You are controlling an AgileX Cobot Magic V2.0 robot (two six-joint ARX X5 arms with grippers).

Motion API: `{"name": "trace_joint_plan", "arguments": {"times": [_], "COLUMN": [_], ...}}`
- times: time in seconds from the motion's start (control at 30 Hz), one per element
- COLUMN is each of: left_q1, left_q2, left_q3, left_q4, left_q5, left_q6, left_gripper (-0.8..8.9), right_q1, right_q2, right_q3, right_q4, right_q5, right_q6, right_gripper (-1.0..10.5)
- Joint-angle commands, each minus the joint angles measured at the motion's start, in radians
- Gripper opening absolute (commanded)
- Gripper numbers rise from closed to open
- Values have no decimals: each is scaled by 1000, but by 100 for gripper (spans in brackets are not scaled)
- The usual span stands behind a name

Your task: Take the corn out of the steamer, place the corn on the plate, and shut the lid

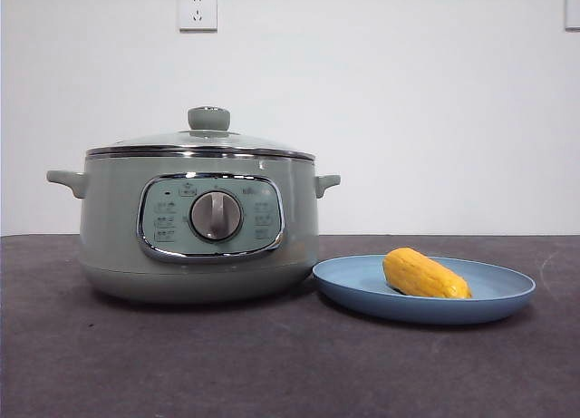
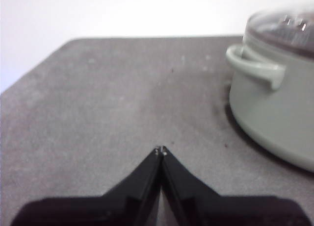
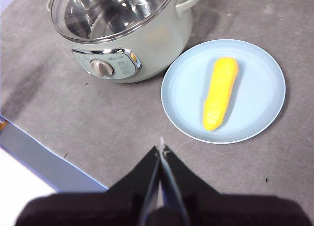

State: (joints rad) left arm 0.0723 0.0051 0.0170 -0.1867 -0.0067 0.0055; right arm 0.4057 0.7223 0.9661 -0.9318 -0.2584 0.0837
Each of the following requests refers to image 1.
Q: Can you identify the white wall socket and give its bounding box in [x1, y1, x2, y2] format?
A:
[178, 0, 218, 33]

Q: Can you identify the glass lid with green knob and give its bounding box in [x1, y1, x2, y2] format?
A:
[85, 105, 314, 161]

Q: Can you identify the white wall switch plate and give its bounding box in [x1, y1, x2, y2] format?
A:
[564, 0, 580, 32]

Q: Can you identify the pale green electric steamer pot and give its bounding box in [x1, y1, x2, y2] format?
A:
[46, 157, 342, 306]

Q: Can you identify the yellow corn cob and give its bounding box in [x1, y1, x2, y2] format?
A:
[382, 248, 473, 300]

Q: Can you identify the blue round plate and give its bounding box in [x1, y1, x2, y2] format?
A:
[312, 253, 537, 325]

